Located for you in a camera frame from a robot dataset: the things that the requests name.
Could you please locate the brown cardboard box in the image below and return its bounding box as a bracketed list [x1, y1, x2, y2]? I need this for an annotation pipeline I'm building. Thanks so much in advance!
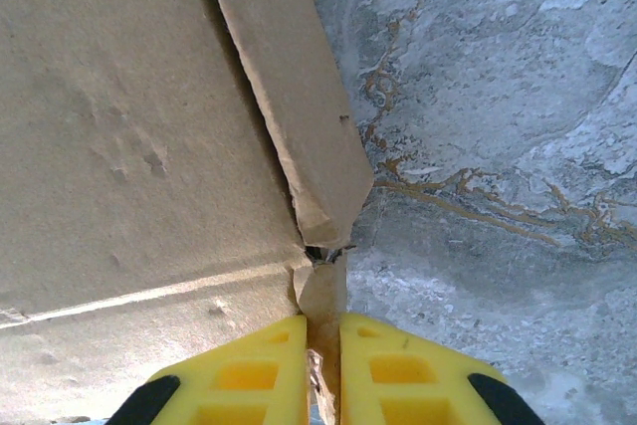
[0, 0, 374, 425]

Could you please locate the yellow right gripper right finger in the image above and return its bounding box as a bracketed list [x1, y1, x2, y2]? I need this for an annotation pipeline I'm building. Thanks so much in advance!
[339, 313, 546, 425]

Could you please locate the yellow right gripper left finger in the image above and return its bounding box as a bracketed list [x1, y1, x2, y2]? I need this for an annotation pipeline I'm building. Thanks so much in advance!
[104, 314, 309, 425]

